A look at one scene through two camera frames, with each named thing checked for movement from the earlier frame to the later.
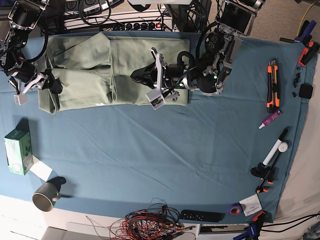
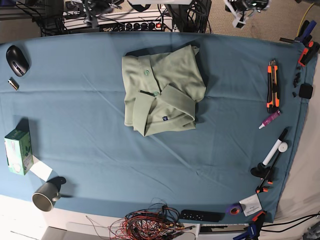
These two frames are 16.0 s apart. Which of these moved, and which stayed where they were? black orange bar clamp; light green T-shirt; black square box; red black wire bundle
Moved: light green T-shirt
Stayed: black orange bar clamp; red black wire bundle; black square box
